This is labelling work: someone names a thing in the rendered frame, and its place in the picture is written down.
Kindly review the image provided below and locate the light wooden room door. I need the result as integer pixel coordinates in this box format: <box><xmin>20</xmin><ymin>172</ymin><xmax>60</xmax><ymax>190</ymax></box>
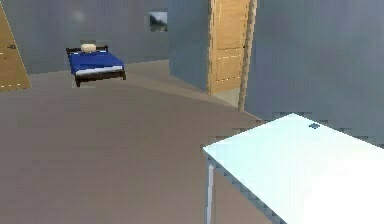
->
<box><xmin>207</xmin><ymin>0</ymin><xmax>252</xmax><ymax>95</ymax></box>

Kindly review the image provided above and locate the framed landscape picture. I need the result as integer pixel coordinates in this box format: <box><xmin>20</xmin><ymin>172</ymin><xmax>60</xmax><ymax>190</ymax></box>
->
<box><xmin>148</xmin><ymin>11</ymin><xmax>169</xmax><ymax>33</ymax></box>

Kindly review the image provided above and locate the cream pillow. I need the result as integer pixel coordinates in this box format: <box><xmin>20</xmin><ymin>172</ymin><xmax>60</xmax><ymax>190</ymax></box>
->
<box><xmin>80</xmin><ymin>43</ymin><xmax>98</xmax><ymax>54</ymax></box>

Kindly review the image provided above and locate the pale glass top table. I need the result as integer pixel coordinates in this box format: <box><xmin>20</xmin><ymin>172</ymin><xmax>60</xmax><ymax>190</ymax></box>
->
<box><xmin>202</xmin><ymin>112</ymin><xmax>384</xmax><ymax>224</ymax></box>

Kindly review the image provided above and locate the blue bed with dark frame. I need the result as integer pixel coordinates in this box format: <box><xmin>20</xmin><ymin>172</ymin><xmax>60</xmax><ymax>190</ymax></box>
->
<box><xmin>65</xmin><ymin>45</ymin><xmax>127</xmax><ymax>88</ymax></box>

